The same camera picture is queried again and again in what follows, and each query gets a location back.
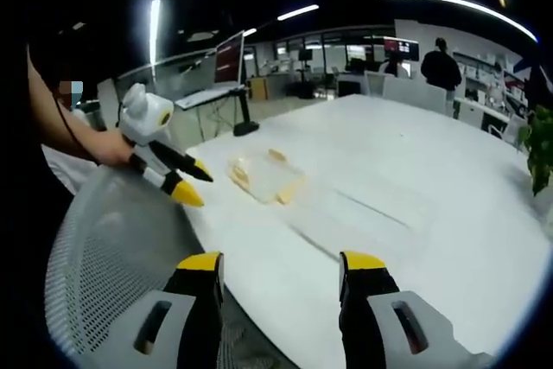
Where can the wall screen with red picture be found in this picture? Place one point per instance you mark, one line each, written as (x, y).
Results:
(402, 48)

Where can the cardboard box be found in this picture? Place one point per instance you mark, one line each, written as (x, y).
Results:
(258, 89)

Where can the person's left hand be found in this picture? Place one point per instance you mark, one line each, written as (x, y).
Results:
(113, 148)

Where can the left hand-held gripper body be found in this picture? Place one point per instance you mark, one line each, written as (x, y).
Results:
(144, 116)

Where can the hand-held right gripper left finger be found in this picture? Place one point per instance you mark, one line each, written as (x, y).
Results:
(196, 300)

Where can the tilted computer monitor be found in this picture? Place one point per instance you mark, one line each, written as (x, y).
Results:
(229, 59)

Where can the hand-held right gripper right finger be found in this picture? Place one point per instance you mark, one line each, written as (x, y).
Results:
(367, 300)

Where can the grey mesh office chair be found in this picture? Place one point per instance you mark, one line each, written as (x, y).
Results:
(116, 256)

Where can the black monitor stand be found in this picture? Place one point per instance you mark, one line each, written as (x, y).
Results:
(245, 120)

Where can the person's white garment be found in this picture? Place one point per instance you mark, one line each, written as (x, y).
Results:
(69, 168)

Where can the long ceiling light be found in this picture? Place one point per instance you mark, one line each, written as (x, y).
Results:
(154, 36)
(298, 12)
(453, 4)

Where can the white side desk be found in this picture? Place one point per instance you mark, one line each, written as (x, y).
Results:
(203, 97)

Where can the green potted plant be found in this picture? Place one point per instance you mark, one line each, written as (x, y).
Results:
(540, 148)

